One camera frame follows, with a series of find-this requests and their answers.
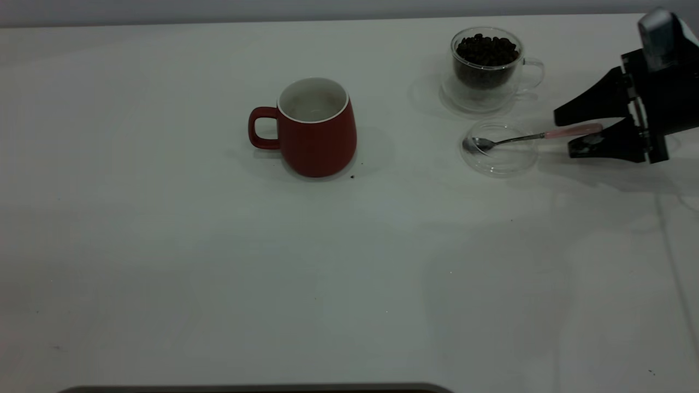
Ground clear glass handled cup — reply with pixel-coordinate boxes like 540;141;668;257
441;27;545;114

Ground metal spoon pink handle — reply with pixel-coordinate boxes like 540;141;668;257
463;123;604;156

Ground red ceramic mug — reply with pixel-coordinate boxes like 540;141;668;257
248;77;358;178

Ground dark coffee beans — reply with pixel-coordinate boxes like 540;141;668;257
453;34;520;91

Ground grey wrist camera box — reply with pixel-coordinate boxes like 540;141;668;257
638;8;683;72

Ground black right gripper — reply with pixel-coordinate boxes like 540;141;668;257
554;43;699;164

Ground clear glass lid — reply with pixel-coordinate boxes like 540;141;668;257
460;121;540;177

